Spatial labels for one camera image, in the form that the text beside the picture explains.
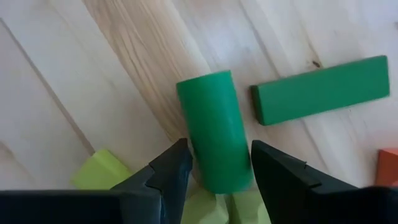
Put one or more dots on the long green wooden block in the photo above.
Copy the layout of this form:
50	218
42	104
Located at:
320	90

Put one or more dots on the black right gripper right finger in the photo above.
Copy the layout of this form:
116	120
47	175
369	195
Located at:
286	180

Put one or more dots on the lime green wooden block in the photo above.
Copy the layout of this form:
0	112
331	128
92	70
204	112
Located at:
202	208

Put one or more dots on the orange-red wooden block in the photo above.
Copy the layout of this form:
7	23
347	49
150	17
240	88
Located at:
388	168

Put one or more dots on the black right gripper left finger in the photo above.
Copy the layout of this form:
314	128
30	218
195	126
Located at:
168	168

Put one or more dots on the green wooden cylinder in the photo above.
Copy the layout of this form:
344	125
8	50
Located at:
214	130

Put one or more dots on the long lime green block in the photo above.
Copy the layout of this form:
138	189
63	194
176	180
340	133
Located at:
99	171

